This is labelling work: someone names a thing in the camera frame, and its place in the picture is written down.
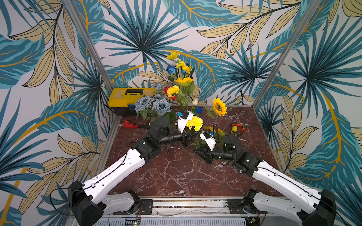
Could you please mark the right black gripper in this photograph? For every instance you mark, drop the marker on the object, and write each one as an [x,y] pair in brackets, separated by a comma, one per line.
[209,155]

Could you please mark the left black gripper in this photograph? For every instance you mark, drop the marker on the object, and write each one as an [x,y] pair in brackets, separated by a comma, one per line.
[186,137]

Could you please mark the yellow marigold flower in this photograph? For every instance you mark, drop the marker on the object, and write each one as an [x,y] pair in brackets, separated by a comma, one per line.
[195,123]

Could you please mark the yellow sunflower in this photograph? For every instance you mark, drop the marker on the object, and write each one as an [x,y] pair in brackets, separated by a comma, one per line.
[219,133]
[209,128]

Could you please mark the yellow tulip flower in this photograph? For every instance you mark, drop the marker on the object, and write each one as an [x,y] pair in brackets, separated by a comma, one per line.
[235,129]

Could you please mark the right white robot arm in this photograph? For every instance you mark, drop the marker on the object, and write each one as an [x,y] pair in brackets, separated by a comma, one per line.
[304,205]

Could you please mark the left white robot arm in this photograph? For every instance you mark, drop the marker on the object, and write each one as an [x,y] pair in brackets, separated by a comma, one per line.
[89,200]

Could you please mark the grey blue rose bunch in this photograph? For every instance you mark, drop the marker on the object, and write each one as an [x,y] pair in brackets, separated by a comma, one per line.
[149,108]

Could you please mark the tall sunflower on right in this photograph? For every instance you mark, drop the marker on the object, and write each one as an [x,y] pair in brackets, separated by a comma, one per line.
[218,108]

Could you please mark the red pipe wrench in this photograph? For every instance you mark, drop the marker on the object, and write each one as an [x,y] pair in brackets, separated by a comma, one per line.
[129,125]

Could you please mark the tall mixed flower bouquet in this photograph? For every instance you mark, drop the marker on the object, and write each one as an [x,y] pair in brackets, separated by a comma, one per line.
[183,83]

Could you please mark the yellow black toolbox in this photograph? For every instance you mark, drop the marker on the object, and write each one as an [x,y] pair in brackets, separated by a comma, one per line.
[123,100]

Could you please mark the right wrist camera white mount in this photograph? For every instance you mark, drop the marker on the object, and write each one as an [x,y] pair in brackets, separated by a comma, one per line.
[208,137]

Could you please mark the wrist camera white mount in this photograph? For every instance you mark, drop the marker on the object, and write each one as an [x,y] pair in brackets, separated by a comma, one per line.
[208,137]
[183,117]

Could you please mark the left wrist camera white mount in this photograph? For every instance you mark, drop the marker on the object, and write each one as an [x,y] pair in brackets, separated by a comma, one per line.
[183,117]

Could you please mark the orange handled pliers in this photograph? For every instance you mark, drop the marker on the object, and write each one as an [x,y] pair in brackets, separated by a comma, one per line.
[242,127]

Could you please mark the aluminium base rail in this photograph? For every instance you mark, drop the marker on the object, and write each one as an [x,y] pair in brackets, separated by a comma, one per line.
[195,211]

